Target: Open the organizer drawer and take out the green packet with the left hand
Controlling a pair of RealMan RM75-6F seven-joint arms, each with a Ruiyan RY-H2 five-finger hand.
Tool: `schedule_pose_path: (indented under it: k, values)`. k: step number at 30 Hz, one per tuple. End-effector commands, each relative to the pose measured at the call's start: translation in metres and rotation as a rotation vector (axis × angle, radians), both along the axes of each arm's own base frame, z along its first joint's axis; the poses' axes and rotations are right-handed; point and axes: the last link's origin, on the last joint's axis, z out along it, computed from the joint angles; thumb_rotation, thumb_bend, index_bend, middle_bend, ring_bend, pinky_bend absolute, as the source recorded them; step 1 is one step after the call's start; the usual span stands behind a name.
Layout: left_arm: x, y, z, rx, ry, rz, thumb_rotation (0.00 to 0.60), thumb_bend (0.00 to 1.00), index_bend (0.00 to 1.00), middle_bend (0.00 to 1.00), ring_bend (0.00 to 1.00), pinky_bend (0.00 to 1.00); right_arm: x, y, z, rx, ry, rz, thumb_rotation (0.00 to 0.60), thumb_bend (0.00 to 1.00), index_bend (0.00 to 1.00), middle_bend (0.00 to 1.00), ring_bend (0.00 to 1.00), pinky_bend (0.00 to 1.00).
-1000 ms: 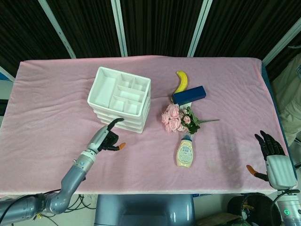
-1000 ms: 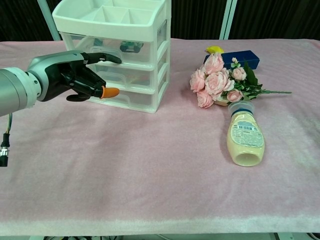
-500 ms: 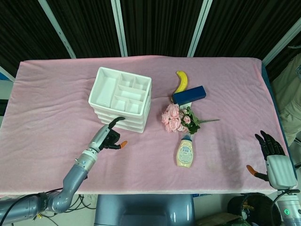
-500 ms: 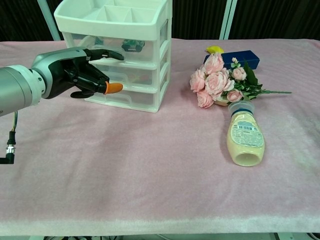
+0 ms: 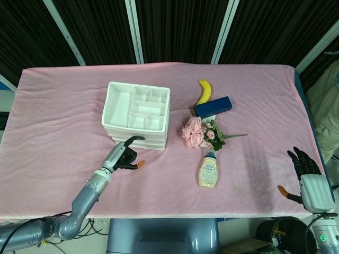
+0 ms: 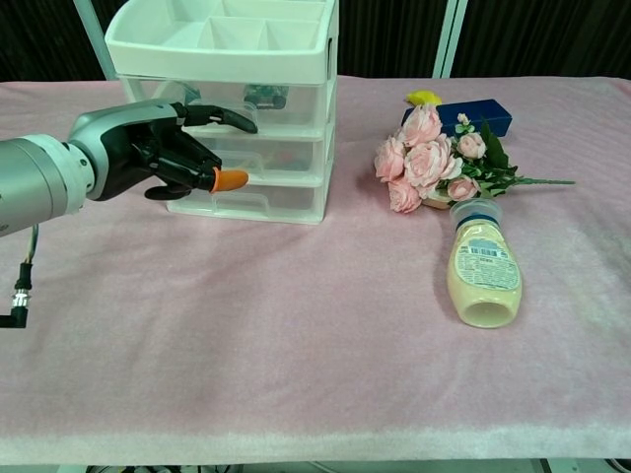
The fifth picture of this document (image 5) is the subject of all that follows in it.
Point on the pink fleece table cloth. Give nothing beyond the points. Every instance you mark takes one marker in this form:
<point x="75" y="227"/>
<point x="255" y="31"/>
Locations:
<point x="66" y="119"/>

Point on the white drawer organizer box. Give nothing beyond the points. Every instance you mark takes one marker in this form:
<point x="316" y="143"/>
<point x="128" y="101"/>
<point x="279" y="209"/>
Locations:
<point x="116" y="105"/>

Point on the dark blue rectangular box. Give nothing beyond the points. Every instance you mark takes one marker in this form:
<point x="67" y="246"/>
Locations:
<point x="214" y="107"/>

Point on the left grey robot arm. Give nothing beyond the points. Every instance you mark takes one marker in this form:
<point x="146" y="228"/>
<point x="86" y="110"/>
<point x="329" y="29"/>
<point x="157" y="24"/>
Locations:
<point x="84" y="195"/>

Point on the cream sauce squeeze bottle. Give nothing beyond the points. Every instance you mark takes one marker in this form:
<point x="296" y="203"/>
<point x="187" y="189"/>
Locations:
<point x="208" y="172"/>

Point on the beige clothing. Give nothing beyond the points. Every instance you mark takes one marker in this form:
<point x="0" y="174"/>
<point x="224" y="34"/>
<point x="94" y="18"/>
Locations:
<point x="325" y="111"/>

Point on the pink artificial flower bouquet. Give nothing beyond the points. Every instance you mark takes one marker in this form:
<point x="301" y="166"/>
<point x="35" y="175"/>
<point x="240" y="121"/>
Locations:
<point x="196" y="132"/>

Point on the white frame post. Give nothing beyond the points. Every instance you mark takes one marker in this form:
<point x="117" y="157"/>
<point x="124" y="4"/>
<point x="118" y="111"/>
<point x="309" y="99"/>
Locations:
<point x="135" y="31"/>
<point x="225" y="31"/>
<point x="66" y="34"/>
<point x="317" y="50"/>

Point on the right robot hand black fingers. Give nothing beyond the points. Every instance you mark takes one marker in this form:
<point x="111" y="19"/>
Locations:
<point x="317" y="190"/>

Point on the blue-grey robot torso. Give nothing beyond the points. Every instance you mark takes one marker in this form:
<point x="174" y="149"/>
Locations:
<point x="164" y="235"/>

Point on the yellow banana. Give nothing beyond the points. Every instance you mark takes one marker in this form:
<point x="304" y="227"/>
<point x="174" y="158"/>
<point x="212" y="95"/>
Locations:
<point x="205" y="92"/>

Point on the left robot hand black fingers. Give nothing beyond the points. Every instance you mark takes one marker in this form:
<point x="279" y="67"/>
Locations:
<point x="117" y="156"/>

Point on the black round bin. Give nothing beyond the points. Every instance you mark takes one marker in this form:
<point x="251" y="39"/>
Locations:
<point x="286" y="232"/>

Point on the white paper sheet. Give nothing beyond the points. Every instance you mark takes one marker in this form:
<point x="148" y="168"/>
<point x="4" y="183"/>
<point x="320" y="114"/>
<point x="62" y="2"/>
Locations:
<point x="210" y="118"/>

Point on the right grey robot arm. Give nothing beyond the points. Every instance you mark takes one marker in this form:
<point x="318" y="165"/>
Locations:
<point x="327" y="232"/>

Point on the brown cardboard box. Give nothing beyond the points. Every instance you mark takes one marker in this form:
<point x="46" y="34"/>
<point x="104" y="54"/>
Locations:
<point x="246" y="246"/>

